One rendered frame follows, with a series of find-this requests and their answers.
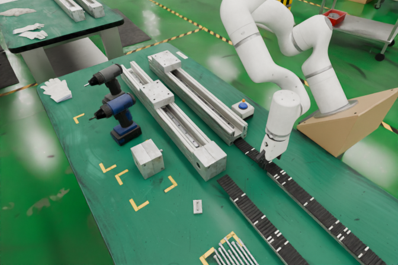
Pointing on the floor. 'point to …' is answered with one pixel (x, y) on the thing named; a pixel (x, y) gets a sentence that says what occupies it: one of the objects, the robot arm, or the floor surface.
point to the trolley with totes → (352, 22)
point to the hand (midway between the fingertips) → (269, 160)
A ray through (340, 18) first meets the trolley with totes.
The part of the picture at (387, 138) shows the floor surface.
